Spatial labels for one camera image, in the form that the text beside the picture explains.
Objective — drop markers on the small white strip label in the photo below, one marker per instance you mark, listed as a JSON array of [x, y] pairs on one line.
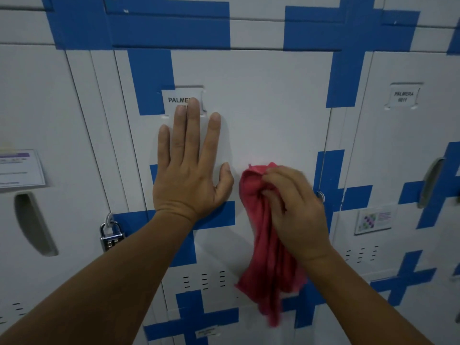
[[206, 332]]

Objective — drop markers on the red cleaning cloth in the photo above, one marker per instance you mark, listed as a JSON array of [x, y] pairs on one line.
[[267, 269]]

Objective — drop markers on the white locker door colourful sticker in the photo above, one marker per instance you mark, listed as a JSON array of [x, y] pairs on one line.
[[402, 140]]

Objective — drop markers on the person's right forearm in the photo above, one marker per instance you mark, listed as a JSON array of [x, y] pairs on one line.
[[352, 301]]

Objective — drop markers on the person's left middle finger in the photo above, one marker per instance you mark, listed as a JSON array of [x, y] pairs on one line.
[[193, 129]]

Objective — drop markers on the colourful square-pattern sticker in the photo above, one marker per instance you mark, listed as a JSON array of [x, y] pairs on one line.
[[373, 220]]

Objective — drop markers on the white locker door purple notice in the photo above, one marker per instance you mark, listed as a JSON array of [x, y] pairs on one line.
[[43, 111]]

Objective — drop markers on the person's left forearm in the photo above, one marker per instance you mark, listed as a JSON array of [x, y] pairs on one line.
[[107, 283]]

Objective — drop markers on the white name label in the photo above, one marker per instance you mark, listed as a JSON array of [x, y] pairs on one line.
[[403, 96], [172, 98]]

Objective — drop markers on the person's right hand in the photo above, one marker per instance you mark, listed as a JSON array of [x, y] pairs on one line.
[[302, 215]]

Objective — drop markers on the silver combination padlock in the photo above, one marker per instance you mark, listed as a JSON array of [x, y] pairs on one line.
[[109, 238]]

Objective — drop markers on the person's left hand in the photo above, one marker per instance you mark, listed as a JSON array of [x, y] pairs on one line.
[[183, 183]]

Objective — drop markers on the purple-headed paper notice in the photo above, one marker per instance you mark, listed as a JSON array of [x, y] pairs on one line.
[[19, 170]]

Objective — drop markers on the person's right fingers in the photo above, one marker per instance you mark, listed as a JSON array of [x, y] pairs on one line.
[[275, 186]]

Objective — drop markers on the white locker door blue tape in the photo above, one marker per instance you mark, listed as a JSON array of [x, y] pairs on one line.
[[251, 28], [269, 114]]

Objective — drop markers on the person's left little finger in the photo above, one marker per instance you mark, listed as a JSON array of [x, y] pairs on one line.
[[163, 145]]

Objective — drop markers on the person's left thumb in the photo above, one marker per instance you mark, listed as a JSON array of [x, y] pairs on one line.
[[223, 179]]

